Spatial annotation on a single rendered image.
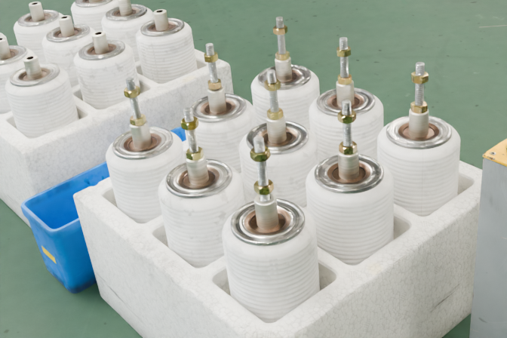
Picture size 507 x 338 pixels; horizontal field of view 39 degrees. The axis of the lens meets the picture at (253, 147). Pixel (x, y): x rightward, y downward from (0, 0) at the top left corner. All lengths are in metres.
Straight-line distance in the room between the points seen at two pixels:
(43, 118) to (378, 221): 0.57
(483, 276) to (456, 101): 0.73
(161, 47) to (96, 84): 0.13
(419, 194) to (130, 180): 0.34
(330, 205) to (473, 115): 0.71
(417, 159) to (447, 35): 0.97
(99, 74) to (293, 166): 0.44
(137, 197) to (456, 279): 0.40
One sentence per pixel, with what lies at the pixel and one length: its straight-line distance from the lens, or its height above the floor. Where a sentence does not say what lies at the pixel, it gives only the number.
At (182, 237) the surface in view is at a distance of 0.81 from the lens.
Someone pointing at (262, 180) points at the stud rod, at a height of 0.31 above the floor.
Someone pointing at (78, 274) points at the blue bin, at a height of 0.03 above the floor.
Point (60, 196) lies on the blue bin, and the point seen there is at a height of 0.10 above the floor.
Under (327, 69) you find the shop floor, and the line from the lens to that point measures 1.63.
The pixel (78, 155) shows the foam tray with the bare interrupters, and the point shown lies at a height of 0.14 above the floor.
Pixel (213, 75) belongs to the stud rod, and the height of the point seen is 0.30.
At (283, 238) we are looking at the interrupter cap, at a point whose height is 0.26.
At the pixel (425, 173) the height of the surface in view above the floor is 0.23.
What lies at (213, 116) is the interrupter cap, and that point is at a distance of 0.93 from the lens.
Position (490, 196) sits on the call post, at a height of 0.27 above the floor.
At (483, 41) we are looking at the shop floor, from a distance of 1.75.
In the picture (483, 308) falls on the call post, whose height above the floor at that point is 0.13.
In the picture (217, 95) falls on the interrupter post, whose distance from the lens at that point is 0.93.
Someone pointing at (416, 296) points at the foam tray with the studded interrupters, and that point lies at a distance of 0.86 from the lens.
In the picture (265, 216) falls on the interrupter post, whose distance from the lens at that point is 0.71.
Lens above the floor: 0.69
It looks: 31 degrees down
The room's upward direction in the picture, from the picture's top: 7 degrees counter-clockwise
